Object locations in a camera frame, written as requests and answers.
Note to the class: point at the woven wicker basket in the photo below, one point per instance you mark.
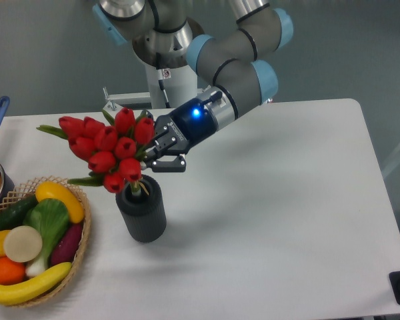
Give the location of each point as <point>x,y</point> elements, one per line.
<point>27,189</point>

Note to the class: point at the long yellow banana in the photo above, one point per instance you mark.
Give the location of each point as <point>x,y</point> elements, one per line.
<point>32,288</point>

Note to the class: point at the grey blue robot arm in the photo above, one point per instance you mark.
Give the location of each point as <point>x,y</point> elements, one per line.
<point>205,83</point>

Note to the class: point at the red tulip bouquet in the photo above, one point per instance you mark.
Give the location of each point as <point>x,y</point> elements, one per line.
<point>113,152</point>

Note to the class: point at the beige round disc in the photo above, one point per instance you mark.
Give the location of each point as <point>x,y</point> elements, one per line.
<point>22,244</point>

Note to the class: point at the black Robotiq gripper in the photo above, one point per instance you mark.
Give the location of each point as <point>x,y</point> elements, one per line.
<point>177,132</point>

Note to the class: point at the green bok choy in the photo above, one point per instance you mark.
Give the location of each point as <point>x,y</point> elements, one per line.
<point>51,219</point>

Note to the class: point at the orange fruit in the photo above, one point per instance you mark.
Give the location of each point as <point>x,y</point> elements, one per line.
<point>11,272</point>

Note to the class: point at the dark grey ribbed vase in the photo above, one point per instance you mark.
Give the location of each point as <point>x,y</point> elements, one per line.
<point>143,215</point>

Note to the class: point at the purple sweet potato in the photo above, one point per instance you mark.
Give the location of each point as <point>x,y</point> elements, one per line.
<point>68,245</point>

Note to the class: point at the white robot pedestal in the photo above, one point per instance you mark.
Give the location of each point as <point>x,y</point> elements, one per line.
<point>171,81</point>

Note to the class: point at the dark green cucumber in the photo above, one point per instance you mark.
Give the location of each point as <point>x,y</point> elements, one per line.
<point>14,214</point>

